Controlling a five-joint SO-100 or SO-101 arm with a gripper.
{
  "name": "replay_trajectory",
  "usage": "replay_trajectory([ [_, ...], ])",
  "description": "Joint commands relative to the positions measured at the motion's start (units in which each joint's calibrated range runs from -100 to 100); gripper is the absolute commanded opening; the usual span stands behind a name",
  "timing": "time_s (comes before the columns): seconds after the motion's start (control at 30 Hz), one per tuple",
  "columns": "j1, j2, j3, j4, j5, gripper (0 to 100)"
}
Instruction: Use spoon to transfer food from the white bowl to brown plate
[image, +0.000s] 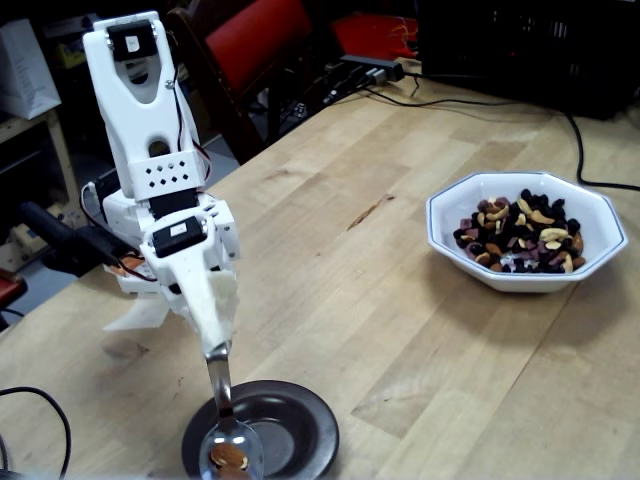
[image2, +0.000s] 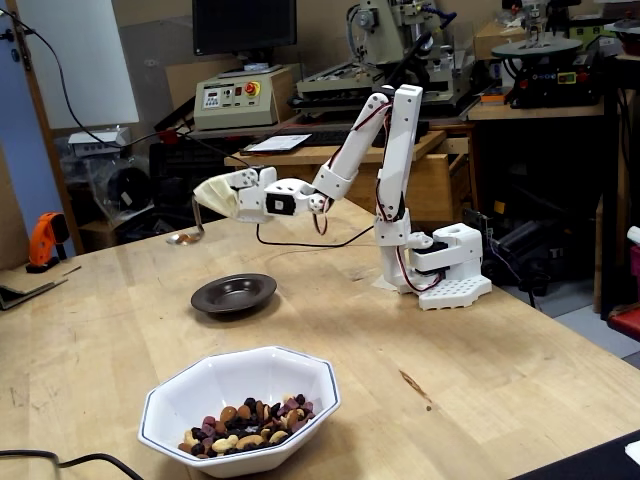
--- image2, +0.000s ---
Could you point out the black keyboard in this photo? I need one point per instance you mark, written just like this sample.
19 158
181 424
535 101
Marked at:
325 137

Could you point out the black handheld device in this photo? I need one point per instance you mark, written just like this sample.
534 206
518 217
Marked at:
425 128

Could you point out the grey flat board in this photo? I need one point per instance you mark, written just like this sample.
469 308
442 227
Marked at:
25 299

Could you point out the black computer monitor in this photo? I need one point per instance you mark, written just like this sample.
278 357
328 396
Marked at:
245 25

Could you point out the benchtop milling machine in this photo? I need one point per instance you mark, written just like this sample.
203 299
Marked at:
385 30

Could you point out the dark brown plate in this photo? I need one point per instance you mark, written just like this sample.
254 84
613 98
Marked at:
232 295

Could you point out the beige tape strip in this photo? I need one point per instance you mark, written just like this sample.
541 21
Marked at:
382 284

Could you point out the green and white box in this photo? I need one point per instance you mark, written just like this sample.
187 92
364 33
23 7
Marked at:
595 32

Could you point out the clear plastic bag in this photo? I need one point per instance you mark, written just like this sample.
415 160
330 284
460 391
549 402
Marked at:
125 190

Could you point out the orange hand tool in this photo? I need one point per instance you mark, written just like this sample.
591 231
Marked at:
42 235

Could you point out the white octagonal bowl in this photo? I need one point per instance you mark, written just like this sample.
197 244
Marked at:
280 375

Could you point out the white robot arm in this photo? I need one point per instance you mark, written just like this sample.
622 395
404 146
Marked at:
405 150

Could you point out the bent metal spoon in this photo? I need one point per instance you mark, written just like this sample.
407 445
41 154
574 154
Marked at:
171 239

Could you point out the beige machine control box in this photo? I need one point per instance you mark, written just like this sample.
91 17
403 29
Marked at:
235 112

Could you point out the white power strip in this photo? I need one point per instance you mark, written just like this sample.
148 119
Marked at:
97 140

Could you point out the brown cardboard box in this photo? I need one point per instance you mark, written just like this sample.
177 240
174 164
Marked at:
487 42

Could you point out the green circuit board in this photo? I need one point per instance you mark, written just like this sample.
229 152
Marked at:
477 217

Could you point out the orange book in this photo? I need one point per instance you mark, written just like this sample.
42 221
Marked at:
495 96

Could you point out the beige masking tape wrap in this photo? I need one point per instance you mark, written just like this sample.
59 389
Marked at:
215 196

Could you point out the white board panel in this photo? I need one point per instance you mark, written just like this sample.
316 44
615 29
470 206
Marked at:
90 60

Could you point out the wooden workbench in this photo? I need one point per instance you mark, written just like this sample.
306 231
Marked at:
540 112

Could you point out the flat cardboard sheet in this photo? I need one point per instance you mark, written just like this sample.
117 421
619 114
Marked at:
30 280

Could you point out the red floor object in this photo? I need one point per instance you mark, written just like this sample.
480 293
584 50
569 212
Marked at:
625 322

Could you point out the brown almond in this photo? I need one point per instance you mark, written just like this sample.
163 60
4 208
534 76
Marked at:
180 239

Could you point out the white paper sheet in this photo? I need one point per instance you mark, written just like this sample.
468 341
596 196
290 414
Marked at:
277 143

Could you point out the wooden desk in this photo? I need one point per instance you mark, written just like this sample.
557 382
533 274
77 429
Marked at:
450 190

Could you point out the black scroll saw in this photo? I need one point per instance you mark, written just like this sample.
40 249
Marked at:
555 80

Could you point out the nut and raisin mix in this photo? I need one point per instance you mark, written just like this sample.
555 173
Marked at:
250 430

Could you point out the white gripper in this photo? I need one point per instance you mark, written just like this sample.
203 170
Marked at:
251 200

